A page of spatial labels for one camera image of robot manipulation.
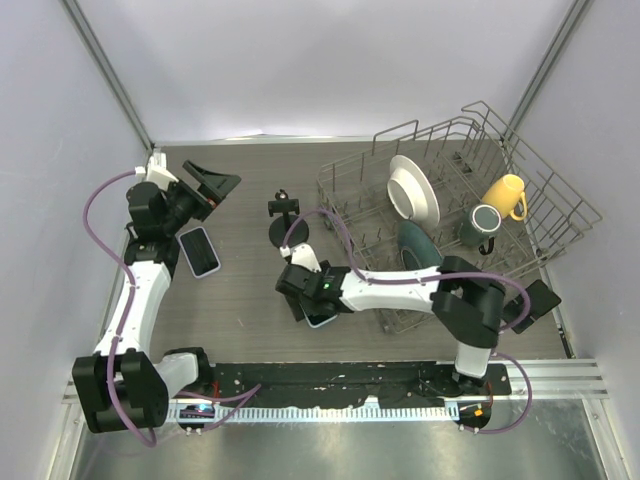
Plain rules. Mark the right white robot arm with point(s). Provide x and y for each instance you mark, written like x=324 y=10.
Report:
x=467 y=302

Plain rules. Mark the dark teal plate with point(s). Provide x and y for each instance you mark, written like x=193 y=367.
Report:
x=416 y=249

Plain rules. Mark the yellow mug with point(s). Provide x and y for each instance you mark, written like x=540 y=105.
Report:
x=507 y=195

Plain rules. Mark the lilac case phone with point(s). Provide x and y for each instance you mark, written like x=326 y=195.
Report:
x=199 y=252

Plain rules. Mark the white plate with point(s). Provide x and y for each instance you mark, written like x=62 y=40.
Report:
x=411 y=193

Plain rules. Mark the light blue case phone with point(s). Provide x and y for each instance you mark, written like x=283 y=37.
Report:
x=315 y=320

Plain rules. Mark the dark green mug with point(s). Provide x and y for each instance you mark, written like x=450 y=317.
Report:
x=479 y=227

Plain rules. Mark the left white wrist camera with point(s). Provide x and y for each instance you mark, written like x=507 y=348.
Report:
x=156 y=172

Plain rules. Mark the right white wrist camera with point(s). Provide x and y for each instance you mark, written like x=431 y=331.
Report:
x=302 y=255

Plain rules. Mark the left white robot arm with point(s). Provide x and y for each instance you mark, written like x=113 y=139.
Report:
x=118 y=386

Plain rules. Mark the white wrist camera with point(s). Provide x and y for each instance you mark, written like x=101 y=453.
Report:
x=156 y=172
x=302 y=255

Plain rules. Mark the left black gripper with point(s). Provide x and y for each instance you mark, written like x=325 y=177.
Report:
x=214 y=187

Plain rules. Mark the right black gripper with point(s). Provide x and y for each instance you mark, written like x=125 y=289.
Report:
x=296 y=308

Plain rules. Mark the black phone stand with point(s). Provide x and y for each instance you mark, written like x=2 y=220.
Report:
x=285 y=211

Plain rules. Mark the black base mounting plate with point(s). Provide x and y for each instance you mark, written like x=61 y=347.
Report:
x=337 y=385

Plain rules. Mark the white slotted cable duct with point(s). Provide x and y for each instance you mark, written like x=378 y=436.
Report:
x=202 y=413

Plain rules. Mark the grey wire dish rack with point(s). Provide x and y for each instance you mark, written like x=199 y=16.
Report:
x=462 y=158

